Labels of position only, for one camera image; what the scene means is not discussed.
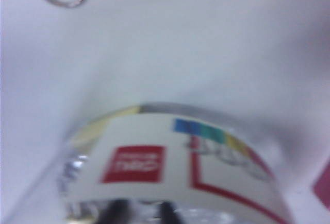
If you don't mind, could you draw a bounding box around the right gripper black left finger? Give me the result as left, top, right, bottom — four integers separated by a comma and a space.
100, 199, 130, 224

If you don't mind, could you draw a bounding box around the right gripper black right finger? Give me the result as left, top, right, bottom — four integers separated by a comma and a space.
157, 200, 182, 224

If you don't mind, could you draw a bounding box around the round transparent plastic jar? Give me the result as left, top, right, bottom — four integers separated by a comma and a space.
55, 101, 295, 224

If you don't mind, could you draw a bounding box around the pink binder clip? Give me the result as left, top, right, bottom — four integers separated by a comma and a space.
311, 161, 330, 210

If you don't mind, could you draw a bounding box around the white desk riser board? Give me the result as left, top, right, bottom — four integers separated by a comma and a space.
0, 0, 330, 224

